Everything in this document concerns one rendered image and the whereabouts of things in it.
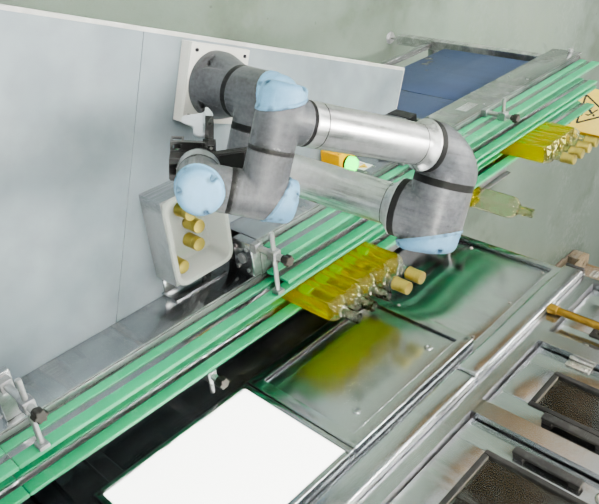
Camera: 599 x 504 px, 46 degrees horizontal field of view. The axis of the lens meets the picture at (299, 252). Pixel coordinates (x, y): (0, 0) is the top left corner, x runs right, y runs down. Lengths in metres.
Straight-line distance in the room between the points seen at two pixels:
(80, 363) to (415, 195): 0.80
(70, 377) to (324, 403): 0.56
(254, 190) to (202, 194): 0.08
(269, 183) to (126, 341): 0.67
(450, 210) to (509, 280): 0.83
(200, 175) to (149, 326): 0.66
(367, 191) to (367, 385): 0.52
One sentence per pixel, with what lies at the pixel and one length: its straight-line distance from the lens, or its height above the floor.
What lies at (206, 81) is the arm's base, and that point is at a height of 0.83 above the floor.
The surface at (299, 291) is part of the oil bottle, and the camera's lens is 1.75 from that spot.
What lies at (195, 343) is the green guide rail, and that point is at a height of 0.95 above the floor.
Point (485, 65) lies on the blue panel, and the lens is 3.00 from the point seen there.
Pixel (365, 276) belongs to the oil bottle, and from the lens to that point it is 1.79.
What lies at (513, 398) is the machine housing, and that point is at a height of 1.48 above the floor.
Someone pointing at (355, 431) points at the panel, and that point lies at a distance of 1.59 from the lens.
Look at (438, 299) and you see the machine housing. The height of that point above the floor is 1.12.
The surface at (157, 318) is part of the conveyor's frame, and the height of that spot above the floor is 0.82.
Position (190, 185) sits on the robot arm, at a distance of 1.06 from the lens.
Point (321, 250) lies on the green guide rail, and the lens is 1.83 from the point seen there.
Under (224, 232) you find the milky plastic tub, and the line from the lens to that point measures 1.71.
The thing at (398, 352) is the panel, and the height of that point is 1.20.
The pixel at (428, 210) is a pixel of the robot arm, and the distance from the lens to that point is 1.32.
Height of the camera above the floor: 2.02
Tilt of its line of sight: 38 degrees down
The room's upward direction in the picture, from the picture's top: 113 degrees clockwise
